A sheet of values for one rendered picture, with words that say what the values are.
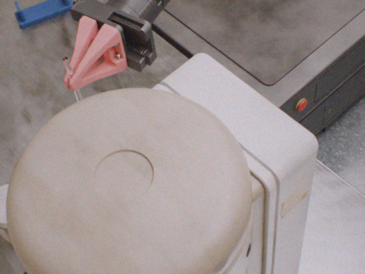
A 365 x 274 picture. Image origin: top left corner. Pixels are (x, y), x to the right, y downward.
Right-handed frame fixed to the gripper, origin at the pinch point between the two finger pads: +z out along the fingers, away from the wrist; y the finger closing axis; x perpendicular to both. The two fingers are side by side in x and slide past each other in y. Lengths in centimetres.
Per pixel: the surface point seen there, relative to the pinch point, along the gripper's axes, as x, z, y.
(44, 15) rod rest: 24.9, -21.9, -29.4
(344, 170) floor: 101, -62, 17
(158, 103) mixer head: -36.1, 17.7, 27.9
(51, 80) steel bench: 25.8, -11.7, -20.3
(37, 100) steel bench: 25.8, -7.4, -19.7
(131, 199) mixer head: -36, 22, 29
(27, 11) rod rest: 24.9, -21.3, -32.8
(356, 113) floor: 101, -81, 12
